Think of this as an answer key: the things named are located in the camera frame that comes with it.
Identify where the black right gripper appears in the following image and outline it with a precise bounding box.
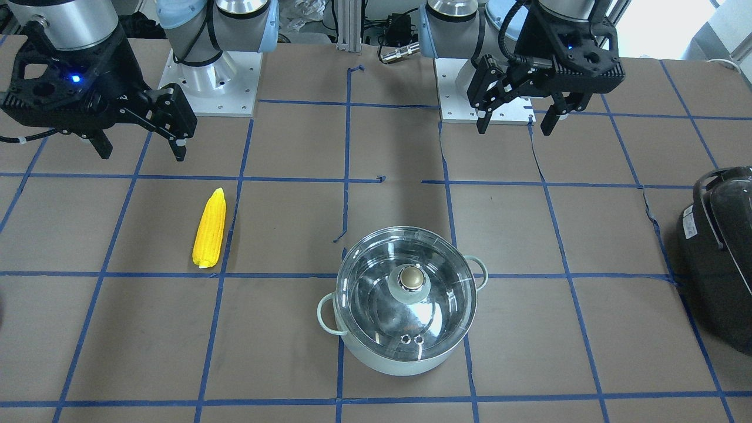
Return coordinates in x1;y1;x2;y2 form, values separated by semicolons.
2;23;198;162

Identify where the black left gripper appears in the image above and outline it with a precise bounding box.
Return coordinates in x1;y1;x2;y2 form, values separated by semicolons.
467;5;625;136

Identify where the yellow corn cob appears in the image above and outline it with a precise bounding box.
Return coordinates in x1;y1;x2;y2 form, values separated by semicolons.
192;187;227;268

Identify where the glass pot lid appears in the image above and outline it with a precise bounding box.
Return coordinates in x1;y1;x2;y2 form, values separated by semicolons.
335;226;478;362

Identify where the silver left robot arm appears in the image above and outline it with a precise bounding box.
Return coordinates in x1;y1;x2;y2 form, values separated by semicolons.
418;1;626;136

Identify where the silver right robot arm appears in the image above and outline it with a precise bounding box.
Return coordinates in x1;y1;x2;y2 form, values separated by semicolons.
2;1;279;162

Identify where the black rice cooker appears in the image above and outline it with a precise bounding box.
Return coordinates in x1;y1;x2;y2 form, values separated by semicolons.
677;166;751;355

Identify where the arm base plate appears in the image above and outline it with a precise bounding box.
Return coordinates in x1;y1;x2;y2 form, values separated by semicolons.
434;58;536;124
159;51;265;118

